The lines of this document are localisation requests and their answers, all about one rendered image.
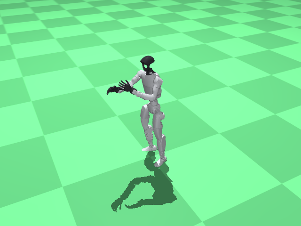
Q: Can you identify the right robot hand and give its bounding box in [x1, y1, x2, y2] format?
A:
[107, 86, 121, 95]

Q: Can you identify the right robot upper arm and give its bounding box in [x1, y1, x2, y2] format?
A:
[129, 70, 144, 87]

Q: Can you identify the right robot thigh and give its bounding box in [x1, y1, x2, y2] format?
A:
[140, 104, 153, 133]

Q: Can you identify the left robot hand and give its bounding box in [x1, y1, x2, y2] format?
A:
[118, 80, 137, 94]

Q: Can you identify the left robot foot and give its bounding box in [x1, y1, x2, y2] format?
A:
[154, 157, 166, 167]

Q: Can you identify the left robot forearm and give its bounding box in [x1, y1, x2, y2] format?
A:
[132, 90, 154, 101]

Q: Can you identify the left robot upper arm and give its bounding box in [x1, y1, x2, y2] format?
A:
[149, 76, 163, 101]

